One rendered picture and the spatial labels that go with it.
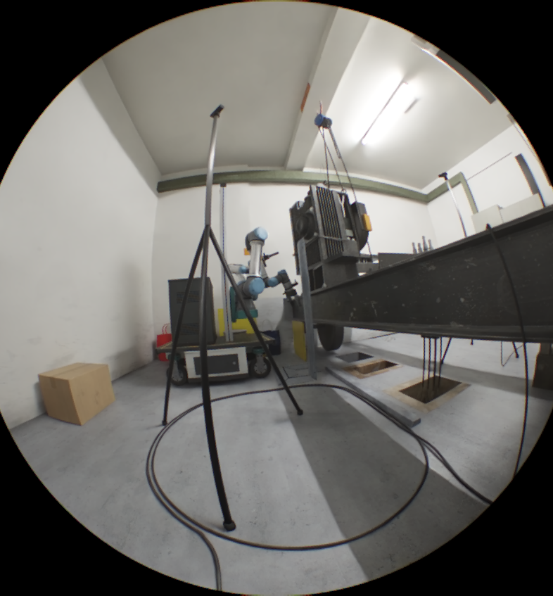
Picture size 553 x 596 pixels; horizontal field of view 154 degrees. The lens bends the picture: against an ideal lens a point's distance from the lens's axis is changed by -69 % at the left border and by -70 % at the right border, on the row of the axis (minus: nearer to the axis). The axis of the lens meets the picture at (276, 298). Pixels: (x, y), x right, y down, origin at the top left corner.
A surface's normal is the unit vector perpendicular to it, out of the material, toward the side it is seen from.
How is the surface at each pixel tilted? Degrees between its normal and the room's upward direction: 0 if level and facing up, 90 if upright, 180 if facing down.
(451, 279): 90
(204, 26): 180
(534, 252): 90
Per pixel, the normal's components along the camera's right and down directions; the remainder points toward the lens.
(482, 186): -0.99, 0.07
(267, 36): 0.09, 0.99
